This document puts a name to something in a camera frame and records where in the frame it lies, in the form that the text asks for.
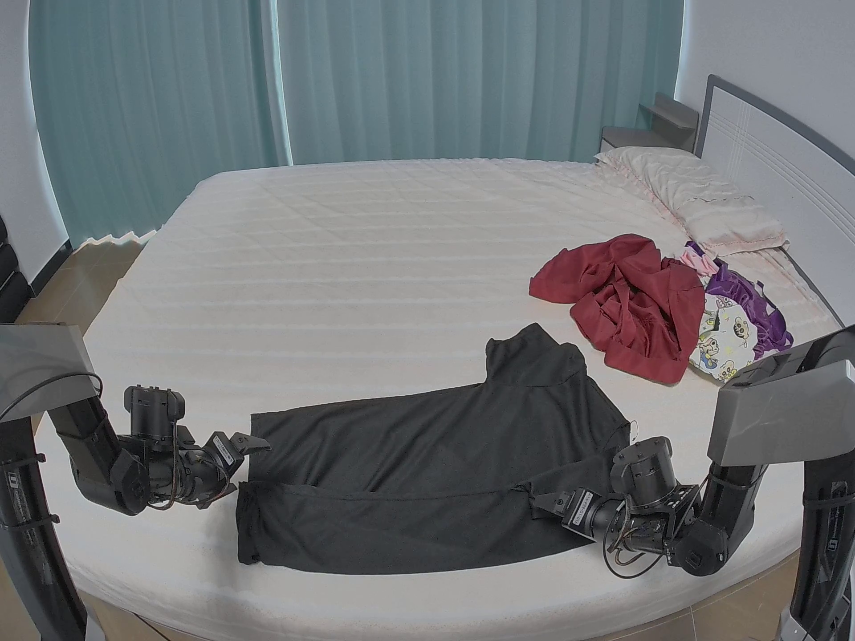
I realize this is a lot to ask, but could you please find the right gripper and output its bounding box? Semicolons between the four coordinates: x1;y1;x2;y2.
529;488;602;534

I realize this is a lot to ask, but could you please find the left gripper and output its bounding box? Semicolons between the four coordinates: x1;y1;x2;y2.
202;431;273;486

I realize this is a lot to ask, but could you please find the black T-shirt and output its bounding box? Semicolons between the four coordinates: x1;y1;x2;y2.
236;322;632;576

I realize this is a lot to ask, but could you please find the bed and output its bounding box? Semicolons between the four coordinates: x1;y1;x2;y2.
33;74;855;636

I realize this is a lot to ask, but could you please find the dark red garment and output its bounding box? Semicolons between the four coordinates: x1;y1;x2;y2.
529;234;707;385

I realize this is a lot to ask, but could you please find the white printed garment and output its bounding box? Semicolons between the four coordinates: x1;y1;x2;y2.
688;294;759;385

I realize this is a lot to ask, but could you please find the pink garment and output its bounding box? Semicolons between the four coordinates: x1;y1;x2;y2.
681;243;719;277

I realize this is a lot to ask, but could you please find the purple satin garment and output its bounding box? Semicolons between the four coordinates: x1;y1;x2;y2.
684;241;794;362

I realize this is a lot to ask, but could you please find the pale pink pillow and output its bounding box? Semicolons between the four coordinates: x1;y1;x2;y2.
593;146;789;256

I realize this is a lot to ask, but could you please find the blue-green curtain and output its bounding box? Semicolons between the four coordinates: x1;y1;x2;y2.
30;0;293;245
267;0;689;165

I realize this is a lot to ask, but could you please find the grey bedside table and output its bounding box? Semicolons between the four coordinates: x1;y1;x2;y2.
601;92;700;155

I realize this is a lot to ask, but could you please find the black cable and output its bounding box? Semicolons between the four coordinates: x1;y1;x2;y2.
0;373;104;422
603;525;670;579

